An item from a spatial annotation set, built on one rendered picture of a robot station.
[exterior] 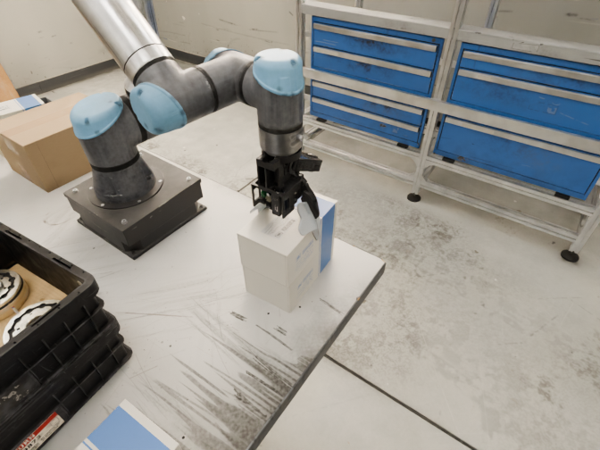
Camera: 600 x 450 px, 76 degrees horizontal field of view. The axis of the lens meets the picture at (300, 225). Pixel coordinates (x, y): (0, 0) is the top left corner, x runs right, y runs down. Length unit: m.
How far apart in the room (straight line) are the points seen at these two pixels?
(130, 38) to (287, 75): 0.23
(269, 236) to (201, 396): 0.32
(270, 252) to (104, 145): 0.47
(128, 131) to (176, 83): 0.39
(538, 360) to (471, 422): 0.41
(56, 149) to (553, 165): 1.97
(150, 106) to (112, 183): 0.47
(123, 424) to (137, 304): 0.31
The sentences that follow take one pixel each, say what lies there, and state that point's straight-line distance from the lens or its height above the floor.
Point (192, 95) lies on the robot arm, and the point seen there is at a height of 1.16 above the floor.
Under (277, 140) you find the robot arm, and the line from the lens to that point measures 0.64.
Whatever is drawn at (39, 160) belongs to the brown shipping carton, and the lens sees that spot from 1.34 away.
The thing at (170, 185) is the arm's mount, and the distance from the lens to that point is 1.07.
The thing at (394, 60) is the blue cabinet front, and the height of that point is 0.75.
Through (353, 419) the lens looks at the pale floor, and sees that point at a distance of 1.51.
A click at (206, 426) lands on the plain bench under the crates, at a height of 0.70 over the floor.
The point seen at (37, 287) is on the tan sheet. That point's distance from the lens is 0.88.
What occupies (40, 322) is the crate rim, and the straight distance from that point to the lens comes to 0.67.
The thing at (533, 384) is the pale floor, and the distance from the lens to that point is 1.78.
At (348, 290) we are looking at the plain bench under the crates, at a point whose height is 0.70.
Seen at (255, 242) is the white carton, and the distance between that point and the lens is 0.74.
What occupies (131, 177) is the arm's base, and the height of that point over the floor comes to 0.86.
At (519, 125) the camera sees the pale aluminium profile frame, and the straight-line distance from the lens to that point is 2.01.
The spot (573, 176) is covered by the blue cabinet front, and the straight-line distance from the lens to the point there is 2.12.
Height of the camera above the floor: 1.39
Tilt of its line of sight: 41 degrees down
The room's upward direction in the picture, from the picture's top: straight up
